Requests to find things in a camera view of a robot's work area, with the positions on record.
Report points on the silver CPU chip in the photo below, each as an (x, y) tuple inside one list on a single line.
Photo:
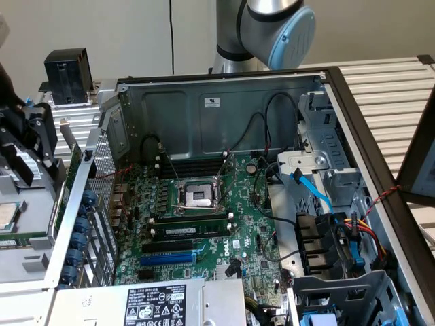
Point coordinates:
[(10, 215)]

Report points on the green Dell motherboard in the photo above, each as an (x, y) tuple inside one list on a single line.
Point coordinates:
[(244, 203)]

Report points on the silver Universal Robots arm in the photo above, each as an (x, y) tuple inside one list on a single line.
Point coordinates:
[(238, 30)]

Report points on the thin metal locking lever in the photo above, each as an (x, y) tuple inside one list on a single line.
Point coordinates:
[(170, 164)]

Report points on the grey metal disk bay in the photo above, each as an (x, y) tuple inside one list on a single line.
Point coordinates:
[(336, 142)]

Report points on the grey power supply unit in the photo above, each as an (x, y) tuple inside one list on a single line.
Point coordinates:
[(102, 305)]

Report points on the black CPU cooler block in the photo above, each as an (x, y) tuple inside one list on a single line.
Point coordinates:
[(68, 74)]

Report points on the black RAM slot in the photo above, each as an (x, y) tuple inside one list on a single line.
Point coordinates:
[(193, 170), (190, 219), (193, 161), (193, 175), (193, 166)]

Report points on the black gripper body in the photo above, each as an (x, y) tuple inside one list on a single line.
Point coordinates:
[(37, 136)]

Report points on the silver chipset heat sink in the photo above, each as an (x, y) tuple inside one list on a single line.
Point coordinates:
[(222, 271)]

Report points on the short black expansion slot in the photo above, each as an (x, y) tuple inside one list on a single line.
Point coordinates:
[(145, 275)]

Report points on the grey parts rack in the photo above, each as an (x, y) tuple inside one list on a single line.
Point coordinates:
[(34, 207)]

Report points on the long black expansion slot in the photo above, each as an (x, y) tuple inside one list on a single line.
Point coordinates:
[(166, 246)]

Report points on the silver CPU socket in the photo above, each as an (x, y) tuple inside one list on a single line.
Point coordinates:
[(197, 197)]

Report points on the grey perforated drive cage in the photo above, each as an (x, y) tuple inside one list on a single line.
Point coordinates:
[(340, 288)]

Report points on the silver coin battery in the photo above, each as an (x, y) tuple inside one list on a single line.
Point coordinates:
[(251, 168)]

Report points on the black plastic fan shroud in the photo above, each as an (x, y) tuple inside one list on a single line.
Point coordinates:
[(312, 237)]

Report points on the black table end cap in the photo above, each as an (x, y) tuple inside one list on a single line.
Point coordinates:
[(426, 59)]

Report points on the white case sticker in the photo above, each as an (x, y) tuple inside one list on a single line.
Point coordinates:
[(211, 102)]

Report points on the blue expansion slot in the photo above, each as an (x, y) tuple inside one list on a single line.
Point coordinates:
[(166, 260)]

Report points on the dark framed side panel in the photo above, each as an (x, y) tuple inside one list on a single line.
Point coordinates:
[(414, 163)]

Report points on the blue disk carrier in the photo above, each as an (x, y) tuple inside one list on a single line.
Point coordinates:
[(28, 100)]

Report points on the blue round screw grommet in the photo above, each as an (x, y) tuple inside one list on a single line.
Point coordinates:
[(78, 241), (69, 274), (82, 225), (83, 210), (74, 257), (89, 197)]

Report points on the metal socket cover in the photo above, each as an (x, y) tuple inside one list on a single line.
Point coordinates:
[(228, 169)]

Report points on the open grey PC case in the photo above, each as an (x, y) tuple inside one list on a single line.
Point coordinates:
[(238, 119)]

